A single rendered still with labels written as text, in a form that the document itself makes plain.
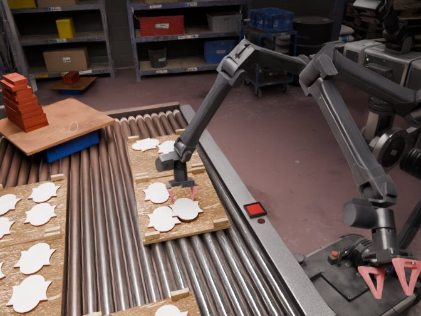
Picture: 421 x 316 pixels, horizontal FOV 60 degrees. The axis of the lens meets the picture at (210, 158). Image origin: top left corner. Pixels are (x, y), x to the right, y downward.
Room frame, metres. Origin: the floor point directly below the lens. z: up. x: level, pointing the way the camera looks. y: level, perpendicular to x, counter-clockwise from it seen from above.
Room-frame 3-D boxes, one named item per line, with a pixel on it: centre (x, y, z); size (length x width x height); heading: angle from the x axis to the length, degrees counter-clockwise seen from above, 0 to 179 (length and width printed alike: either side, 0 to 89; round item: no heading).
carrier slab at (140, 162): (1.67, 0.25, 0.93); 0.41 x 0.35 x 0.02; 15
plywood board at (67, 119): (1.89, 0.88, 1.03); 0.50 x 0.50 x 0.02; 45
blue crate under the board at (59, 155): (1.84, 0.84, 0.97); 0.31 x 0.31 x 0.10; 45
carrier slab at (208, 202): (1.26, 0.14, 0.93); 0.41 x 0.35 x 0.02; 14
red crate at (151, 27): (5.90, 0.70, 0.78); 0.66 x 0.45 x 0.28; 100
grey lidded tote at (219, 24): (6.03, -0.27, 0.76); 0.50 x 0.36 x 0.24; 106
